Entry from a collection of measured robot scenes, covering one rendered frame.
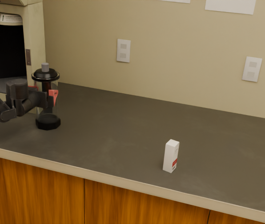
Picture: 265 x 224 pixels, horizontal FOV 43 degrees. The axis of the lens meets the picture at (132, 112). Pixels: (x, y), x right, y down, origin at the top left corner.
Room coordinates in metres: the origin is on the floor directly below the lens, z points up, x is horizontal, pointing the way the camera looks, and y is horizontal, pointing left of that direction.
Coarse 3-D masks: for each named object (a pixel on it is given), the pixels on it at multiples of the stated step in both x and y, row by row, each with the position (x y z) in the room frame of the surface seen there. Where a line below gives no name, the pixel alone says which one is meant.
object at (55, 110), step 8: (56, 80) 1.24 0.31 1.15; (40, 88) 1.21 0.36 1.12; (48, 88) 1.21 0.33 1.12; (56, 88) 1.24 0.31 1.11; (56, 104) 1.24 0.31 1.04; (40, 112) 1.21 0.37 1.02; (48, 112) 1.21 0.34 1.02; (56, 112) 1.24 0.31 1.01; (40, 120) 1.21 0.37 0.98; (48, 120) 1.21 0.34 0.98; (56, 120) 1.23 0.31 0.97
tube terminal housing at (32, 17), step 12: (36, 0) 1.41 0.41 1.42; (12, 12) 1.36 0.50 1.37; (24, 12) 1.35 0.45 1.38; (36, 12) 1.40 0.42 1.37; (24, 24) 1.35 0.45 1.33; (36, 24) 1.40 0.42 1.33; (24, 36) 1.35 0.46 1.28; (36, 36) 1.39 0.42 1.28; (36, 48) 1.39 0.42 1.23; (36, 60) 1.38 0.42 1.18; (0, 96) 1.39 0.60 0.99
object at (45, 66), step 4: (44, 64) 1.24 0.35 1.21; (48, 64) 1.25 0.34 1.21; (40, 68) 1.27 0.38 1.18; (44, 68) 1.24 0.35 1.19; (48, 68) 1.25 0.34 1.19; (36, 72) 1.23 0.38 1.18; (40, 72) 1.23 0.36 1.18; (44, 72) 1.23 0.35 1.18; (48, 72) 1.23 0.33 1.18; (52, 72) 1.24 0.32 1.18; (56, 72) 1.26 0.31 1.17; (36, 76) 1.21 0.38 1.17; (40, 76) 1.21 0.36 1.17; (44, 76) 1.21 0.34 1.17; (48, 76) 1.22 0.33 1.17; (52, 76) 1.22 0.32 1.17
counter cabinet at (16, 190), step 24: (0, 168) 1.08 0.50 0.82; (24, 168) 1.05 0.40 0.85; (0, 192) 1.09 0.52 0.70; (24, 192) 1.06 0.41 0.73; (48, 192) 1.03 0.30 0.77; (72, 192) 1.00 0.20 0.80; (96, 192) 0.98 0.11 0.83; (120, 192) 0.95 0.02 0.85; (0, 216) 1.09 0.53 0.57; (24, 216) 1.06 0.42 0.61; (48, 216) 1.03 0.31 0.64; (72, 216) 1.00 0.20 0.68; (96, 216) 0.98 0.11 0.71; (120, 216) 0.95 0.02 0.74; (144, 216) 0.93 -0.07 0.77; (168, 216) 0.90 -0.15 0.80; (192, 216) 0.88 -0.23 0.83; (216, 216) 0.86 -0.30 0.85
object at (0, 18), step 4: (0, 12) 1.42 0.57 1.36; (4, 12) 1.41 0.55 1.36; (0, 16) 1.41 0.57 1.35; (4, 16) 1.40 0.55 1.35; (8, 16) 1.40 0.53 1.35; (12, 16) 1.41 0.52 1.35; (16, 16) 1.41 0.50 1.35; (20, 16) 1.42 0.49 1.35; (0, 20) 1.40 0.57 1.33; (4, 20) 1.40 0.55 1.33; (8, 20) 1.40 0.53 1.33; (12, 20) 1.40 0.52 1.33; (16, 20) 1.41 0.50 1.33; (20, 20) 1.42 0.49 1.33; (0, 24) 1.40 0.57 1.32; (4, 24) 1.39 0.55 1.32; (8, 24) 1.39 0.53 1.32; (12, 24) 1.39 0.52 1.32; (16, 24) 1.40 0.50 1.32; (20, 24) 1.41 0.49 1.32
